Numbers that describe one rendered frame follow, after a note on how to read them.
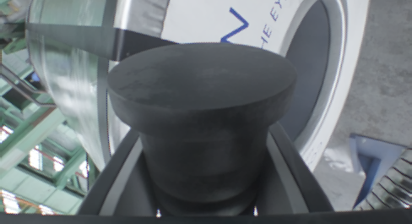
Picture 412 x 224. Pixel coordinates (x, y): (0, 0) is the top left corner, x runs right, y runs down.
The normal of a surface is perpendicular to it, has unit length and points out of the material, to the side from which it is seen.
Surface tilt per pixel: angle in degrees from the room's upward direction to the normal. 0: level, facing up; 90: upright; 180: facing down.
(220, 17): 90
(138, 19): 89
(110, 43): 48
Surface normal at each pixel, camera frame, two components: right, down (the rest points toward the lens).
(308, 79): -0.71, 0.08
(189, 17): 0.69, 0.29
